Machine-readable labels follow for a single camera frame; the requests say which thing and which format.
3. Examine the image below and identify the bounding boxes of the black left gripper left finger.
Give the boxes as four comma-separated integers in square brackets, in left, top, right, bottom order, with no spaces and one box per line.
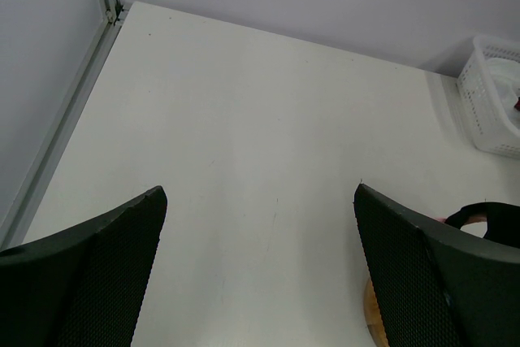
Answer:
[1,186,167,346]

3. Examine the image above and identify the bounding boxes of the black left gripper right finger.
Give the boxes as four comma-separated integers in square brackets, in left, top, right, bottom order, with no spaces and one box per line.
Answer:
[353,184,519,346]

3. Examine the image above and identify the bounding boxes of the black gold-logo baseball cap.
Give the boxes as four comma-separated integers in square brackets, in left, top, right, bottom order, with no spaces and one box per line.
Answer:
[446,202,519,249]

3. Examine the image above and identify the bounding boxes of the pink baseball cap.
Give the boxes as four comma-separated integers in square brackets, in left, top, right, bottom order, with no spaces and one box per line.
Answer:
[435,214,487,225]

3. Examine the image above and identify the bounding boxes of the white plastic basket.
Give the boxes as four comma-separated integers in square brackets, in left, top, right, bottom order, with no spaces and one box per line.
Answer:
[457,36,519,158]

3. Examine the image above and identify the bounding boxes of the white baseball cap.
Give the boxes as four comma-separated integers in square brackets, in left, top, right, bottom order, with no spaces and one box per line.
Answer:
[486,58,519,128]

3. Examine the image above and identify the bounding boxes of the aluminium frame post left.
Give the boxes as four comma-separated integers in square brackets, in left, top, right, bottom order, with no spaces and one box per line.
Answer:
[1,0,122,248]

